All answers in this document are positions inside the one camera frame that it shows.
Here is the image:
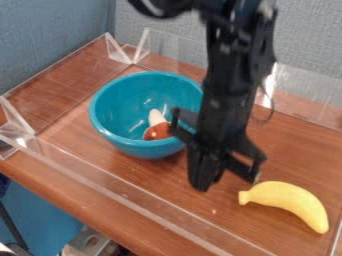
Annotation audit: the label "yellow toy banana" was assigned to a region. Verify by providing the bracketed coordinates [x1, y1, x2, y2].
[238, 181, 330, 234]

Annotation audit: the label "black cable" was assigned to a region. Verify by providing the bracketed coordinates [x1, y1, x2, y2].
[252, 79, 278, 124]

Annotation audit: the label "grey metal bracket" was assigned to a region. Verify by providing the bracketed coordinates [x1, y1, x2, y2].
[59, 226, 119, 256]

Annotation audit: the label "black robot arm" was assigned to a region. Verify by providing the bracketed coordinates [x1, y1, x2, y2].
[128, 0, 278, 192]

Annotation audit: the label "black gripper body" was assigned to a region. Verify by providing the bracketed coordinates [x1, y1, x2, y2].
[170, 92, 267, 182]

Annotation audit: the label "blue bowl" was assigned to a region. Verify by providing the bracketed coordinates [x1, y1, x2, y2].
[88, 71, 202, 159]

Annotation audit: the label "clear acrylic barrier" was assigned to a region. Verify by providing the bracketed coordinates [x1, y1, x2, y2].
[0, 30, 342, 256]

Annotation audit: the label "brown white toy mushroom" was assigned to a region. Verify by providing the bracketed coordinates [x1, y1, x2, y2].
[143, 109, 172, 141]

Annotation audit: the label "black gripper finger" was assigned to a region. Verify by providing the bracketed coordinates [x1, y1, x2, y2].
[187, 145, 206, 190]
[199, 153, 226, 192]

